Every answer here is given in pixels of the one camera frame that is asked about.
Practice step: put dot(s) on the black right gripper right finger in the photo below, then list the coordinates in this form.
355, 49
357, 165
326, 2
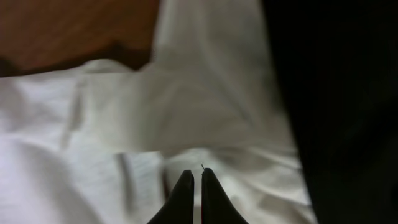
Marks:
216, 207

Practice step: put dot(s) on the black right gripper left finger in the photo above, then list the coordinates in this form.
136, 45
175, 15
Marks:
178, 209

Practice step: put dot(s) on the white printed t-shirt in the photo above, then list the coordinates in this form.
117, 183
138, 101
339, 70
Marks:
99, 142

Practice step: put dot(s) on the dark navy striped garment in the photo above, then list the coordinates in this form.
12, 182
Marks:
336, 63

